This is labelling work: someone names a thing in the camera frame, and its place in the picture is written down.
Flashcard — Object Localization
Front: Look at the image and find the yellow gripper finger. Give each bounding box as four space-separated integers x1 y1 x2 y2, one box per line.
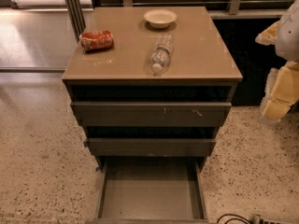
255 21 278 46
260 61 299 121

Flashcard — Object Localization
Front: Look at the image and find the clear plastic water bottle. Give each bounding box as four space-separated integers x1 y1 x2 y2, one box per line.
150 33 174 74

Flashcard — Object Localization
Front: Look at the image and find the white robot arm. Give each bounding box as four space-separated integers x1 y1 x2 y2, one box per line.
255 0 299 124

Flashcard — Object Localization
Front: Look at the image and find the grey drawer cabinet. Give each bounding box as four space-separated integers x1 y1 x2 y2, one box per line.
61 6 244 173

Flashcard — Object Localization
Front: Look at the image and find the open bottom drawer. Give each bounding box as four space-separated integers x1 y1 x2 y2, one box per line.
85 157 209 224

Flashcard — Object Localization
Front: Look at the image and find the middle drawer front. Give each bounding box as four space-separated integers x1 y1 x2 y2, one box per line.
86 138 216 157

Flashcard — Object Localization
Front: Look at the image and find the top drawer front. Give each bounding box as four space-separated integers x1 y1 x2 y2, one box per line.
71 102 231 127

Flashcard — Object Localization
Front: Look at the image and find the white bowl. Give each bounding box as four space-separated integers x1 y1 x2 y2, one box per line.
144 9 177 30

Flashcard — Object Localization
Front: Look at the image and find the crushed red snack bag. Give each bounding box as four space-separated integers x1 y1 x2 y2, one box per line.
80 30 114 52

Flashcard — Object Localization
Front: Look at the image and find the black cable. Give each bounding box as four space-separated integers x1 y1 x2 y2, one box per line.
216 213 254 224

